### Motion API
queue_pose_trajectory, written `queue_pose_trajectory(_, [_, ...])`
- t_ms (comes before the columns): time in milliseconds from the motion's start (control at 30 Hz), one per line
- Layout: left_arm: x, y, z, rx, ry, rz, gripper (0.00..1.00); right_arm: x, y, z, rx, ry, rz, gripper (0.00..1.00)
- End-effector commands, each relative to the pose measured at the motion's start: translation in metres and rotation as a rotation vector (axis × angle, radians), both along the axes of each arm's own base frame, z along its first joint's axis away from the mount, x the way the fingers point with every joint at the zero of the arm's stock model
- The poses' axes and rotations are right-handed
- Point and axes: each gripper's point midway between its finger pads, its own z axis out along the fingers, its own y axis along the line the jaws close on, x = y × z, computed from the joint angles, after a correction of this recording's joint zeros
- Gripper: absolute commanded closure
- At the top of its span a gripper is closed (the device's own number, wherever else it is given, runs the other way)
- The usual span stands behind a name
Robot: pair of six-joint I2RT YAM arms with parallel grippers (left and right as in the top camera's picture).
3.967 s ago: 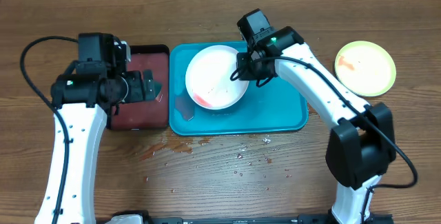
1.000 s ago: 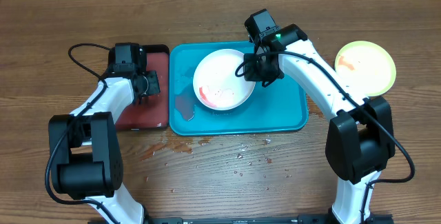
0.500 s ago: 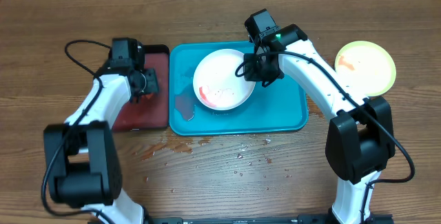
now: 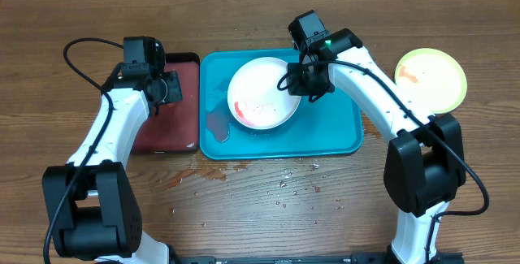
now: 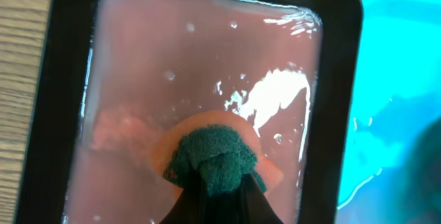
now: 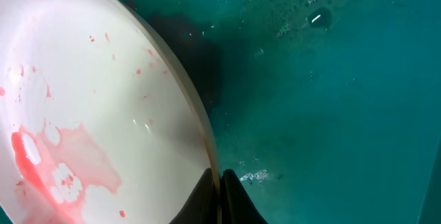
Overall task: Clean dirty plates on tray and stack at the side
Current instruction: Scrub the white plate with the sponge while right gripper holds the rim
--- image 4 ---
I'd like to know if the white plate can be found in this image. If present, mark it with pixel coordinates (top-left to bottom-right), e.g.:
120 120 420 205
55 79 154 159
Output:
227 57 301 130

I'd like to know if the yellow green plate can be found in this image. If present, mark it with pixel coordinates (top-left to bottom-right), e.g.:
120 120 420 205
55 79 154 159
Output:
394 48 467 114

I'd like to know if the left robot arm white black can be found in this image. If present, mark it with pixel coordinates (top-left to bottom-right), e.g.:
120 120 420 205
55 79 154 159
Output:
41 37 182 263

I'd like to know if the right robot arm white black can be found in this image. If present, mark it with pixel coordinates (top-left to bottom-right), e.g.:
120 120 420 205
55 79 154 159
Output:
277 11 466 263

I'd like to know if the black tray with red water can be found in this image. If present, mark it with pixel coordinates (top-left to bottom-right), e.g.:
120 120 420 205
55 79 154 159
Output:
132 52 200 154

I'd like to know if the teal plastic tray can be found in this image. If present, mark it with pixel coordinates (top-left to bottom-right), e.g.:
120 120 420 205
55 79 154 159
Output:
199 49 364 160

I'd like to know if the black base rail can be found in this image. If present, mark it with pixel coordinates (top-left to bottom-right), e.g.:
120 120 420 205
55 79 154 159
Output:
171 252 399 264

